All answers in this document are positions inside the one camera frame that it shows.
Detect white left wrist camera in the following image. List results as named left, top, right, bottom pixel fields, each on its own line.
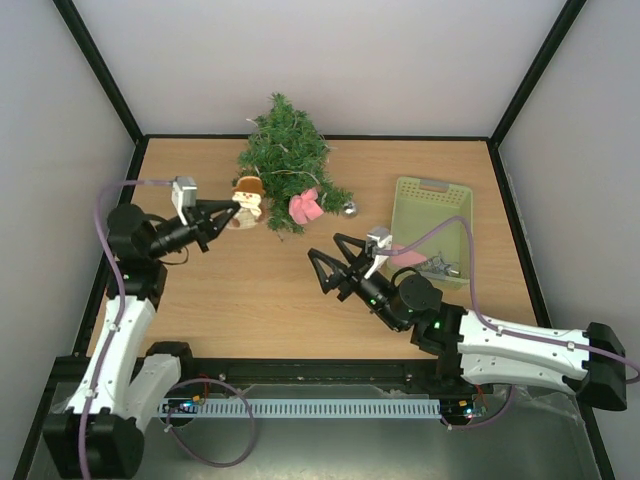
left=171, top=176, right=197, bottom=225

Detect light blue slotted cable duct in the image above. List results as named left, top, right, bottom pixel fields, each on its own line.
left=158, top=398, right=441, bottom=419

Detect small green christmas tree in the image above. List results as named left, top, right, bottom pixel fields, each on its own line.
left=233, top=93, right=353, bottom=235

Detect pink felt bow ornament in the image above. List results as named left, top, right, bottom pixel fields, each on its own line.
left=288, top=188, right=324, bottom=225

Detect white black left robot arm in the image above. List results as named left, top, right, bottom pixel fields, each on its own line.
left=42, top=200, right=240, bottom=479

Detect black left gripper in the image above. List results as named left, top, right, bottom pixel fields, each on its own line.
left=147, top=200, right=241, bottom=261

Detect silver star ornament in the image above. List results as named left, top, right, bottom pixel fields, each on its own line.
left=416, top=253, right=461, bottom=278

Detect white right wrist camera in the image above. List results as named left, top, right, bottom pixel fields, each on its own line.
left=364, top=226, right=392, bottom=279

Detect snowman ornament brown hat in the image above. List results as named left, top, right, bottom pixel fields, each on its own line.
left=227, top=176, right=266, bottom=230

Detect pink ornament in basket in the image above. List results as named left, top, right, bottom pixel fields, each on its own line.
left=389, top=250, right=427, bottom=268

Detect clear led string lights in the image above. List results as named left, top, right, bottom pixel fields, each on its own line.
left=237, top=103, right=329, bottom=185

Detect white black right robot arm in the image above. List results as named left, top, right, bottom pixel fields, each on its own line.
left=308, top=233, right=627, bottom=411

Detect silver disco ball ornament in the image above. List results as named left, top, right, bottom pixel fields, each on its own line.
left=342, top=201, right=358, bottom=219

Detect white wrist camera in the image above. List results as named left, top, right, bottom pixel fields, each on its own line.
left=364, top=226, right=392, bottom=279
left=171, top=176, right=197, bottom=225

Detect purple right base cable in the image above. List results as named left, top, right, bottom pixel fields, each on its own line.
left=444, top=384, right=516, bottom=433

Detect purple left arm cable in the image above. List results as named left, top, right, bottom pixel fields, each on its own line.
left=78, top=178, right=176, bottom=480

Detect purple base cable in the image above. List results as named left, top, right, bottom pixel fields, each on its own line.
left=444, top=384, right=516, bottom=433
left=163, top=378, right=256, bottom=467

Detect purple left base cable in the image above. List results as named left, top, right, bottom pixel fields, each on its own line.
left=163, top=378, right=256, bottom=467

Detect green perforated plastic basket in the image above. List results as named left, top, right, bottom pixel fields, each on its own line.
left=386, top=176, right=473, bottom=290

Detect black front mounting rail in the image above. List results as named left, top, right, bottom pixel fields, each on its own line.
left=194, top=358, right=436, bottom=388

